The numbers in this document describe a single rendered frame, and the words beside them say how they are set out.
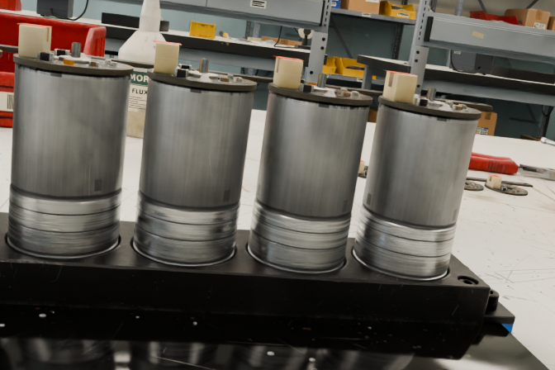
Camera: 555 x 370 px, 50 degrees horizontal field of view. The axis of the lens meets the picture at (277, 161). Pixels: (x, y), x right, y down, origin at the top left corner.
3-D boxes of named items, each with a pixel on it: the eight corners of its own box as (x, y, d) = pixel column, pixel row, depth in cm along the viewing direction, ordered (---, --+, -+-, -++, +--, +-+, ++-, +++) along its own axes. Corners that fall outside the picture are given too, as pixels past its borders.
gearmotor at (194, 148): (234, 304, 14) (263, 84, 13) (125, 299, 13) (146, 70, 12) (225, 262, 16) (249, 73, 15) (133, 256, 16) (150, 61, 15)
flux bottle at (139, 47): (102, 132, 36) (115, -39, 34) (125, 125, 39) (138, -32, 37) (156, 141, 36) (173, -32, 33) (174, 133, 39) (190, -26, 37)
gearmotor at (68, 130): (110, 298, 13) (128, 68, 12) (-8, 292, 13) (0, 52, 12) (120, 255, 16) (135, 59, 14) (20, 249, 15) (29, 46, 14)
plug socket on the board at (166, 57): (187, 77, 13) (191, 46, 13) (149, 72, 13) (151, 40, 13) (187, 73, 14) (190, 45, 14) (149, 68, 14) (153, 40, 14)
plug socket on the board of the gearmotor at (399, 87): (423, 105, 14) (428, 77, 14) (389, 101, 14) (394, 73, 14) (410, 100, 15) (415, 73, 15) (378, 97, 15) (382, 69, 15)
